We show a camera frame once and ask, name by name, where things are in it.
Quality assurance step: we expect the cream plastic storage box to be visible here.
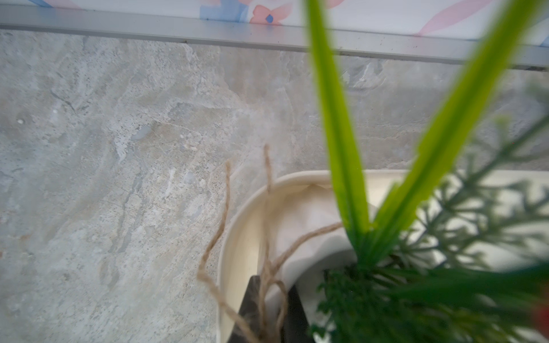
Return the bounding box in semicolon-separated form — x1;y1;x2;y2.
217;170;548;342

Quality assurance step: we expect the pink gypsophila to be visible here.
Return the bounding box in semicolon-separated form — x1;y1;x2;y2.
197;1;548;342

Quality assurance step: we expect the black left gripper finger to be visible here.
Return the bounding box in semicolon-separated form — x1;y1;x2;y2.
237;275;315;342

